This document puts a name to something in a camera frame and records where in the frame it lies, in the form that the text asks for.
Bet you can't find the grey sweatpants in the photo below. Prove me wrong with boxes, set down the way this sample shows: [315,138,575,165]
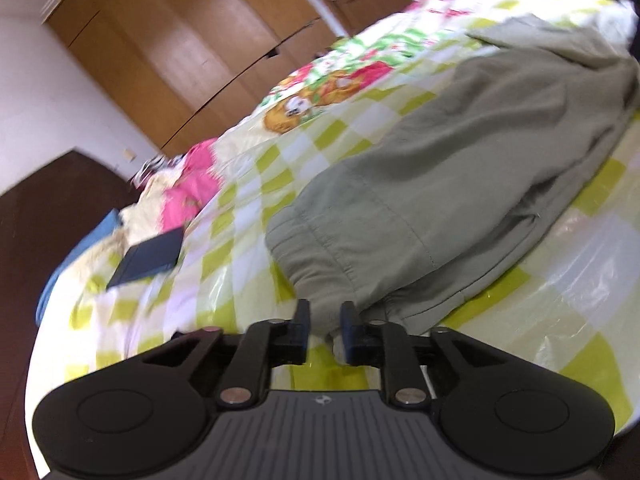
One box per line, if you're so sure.
[266,15,639,337]

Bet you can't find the dark folded garment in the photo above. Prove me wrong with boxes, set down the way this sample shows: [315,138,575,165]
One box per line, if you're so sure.
[106,228,184,289]

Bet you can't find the pink cloth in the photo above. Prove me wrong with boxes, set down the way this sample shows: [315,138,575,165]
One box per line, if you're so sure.
[160,139,221,232]

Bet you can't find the checkered floral bed sheet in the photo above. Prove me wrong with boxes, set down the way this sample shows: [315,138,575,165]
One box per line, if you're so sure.
[25,0,639,430]

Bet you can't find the blue pillow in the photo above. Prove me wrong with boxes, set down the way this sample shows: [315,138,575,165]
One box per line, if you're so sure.
[35,209,122,326]

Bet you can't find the dark wooden headboard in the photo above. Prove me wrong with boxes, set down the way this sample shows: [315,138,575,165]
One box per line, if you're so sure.
[1,151,140,479]

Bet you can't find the wooden wardrobe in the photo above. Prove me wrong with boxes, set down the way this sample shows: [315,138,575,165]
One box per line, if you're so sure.
[48,0,335,155]

